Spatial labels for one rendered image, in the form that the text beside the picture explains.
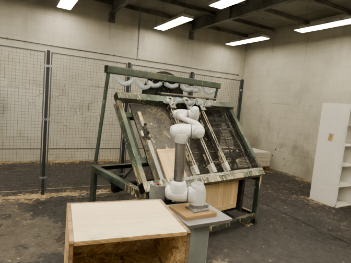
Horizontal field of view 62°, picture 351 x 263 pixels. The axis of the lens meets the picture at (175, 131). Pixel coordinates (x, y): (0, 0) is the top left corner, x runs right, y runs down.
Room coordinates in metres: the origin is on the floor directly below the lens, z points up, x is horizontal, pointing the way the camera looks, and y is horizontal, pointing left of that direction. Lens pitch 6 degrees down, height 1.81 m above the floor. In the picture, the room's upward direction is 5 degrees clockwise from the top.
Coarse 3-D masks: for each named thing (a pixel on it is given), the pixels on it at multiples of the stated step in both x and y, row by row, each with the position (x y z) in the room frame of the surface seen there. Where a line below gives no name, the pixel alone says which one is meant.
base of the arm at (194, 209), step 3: (186, 207) 2.79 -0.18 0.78; (189, 207) 2.76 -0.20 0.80; (192, 207) 2.72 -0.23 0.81; (195, 207) 2.71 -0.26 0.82; (198, 207) 2.71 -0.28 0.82; (201, 207) 2.71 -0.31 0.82; (204, 207) 2.74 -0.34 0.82; (207, 207) 2.83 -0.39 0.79; (192, 210) 2.70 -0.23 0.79; (195, 210) 2.69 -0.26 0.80; (198, 210) 2.70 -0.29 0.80; (201, 210) 2.71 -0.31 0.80; (204, 210) 2.72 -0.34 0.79; (207, 210) 2.73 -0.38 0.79
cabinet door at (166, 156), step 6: (156, 150) 3.55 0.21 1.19; (162, 150) 3.59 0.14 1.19; (168, 150) 3.64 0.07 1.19; (174, 150) 3.70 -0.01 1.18; (162, 156) 3.53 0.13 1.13; (168, 156) 3.59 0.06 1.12; (162, 162) 3.47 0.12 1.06; (168, 162) 3.52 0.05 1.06; (162, 168) 3.43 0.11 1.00; (168, 168) 3.47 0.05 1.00; (168, 174) 3.40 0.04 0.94
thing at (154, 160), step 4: (136, 112) 3.74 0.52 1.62; (140, 112) 3.75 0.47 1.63; (140, 116) 3.70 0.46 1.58; (140, 120) 3.66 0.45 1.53; (140, 124) 3.66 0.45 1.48; (144, 132) 3.57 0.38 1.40; (144, 136) 3.57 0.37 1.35; (148, 140) 3.53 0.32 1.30; (148, 144) 3.49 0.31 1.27; (152, 148) 3.48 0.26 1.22; (152, 152) 3.44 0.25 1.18; (152, 156) 3.42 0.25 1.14; (152, 160) 3.41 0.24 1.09; (156, 160) 3.40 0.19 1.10; (156, 164) 3.36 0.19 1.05; (156, 168) 3.34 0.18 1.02; (156, 172) 3.33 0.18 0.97; (160, 172) 3.33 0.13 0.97; (160, 176) 3.29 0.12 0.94
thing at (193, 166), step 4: (176, 96) 4.04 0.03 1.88; (172, 100) 4.16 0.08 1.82; (176, 100) 4.03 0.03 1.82; (172, 104) 4.09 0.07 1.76; (168, 108) 4.12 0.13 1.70; (172, 108) 4.09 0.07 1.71; (168, 112) 4.11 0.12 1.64; (172, 112) 4.06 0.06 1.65; (172, 116) 4.03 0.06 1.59; (172, 120) 4.03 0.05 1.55; (176, 120) 4.00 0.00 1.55; (188, 148) 3.80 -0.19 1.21; (188, 152) 3.74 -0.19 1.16; (188, 156) 3.73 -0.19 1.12; (192, 156) 3.74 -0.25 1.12; (192, 160) 3.72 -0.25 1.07; (192, 164) 3.66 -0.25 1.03; (192, 168) 3.65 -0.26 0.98; (196, 168) 3.65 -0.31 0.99; (192, 172) 3.65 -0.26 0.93; (196, 172) 3.61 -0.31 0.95
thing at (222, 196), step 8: (216, 184) 4.13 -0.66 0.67; (224, 184) 4.24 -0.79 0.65; (232, 184) 4.36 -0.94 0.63; (208, 192) 4.03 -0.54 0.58; (216, 192) 4.14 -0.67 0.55; (224, 192) 4.25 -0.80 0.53; (232, 192) 4.37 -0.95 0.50; (208, 200) 4.04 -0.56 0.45; (216, 200) 4.15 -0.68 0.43; (224, 200) 4.26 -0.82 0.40; (232, 200) 4.39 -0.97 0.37; (216, 208) 4.16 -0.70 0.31; (224, 208) 4.27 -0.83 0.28
